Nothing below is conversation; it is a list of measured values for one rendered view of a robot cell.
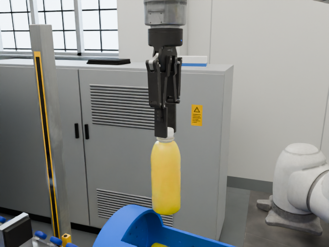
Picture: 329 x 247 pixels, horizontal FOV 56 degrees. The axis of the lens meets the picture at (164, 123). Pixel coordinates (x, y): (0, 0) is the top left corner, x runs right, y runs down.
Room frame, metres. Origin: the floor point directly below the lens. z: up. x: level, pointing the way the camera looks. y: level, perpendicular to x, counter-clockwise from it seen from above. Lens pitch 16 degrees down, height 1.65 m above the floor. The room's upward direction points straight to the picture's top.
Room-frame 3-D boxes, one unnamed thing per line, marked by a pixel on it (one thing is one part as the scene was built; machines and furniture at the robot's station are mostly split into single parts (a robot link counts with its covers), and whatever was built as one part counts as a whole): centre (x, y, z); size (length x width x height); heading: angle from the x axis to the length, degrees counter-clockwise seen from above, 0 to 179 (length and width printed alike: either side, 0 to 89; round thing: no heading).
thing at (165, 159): (0.68, 0.00, 1.34); 0.07 x 0.07 x 0.19
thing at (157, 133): (0.66, 0.01, 1.47); 0.03 x 0.01 x 0.07; 63
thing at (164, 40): (0.68, 0.00, 1.62); 0.08 x 0.07 x 0.09; 153
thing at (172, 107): (0.70, -0.01, 1.47); 0.03 x 0.01 x 0.07; 63
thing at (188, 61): (2.25, -0.18, 1.48); 0.24 x 0.12 x 0.08; 79
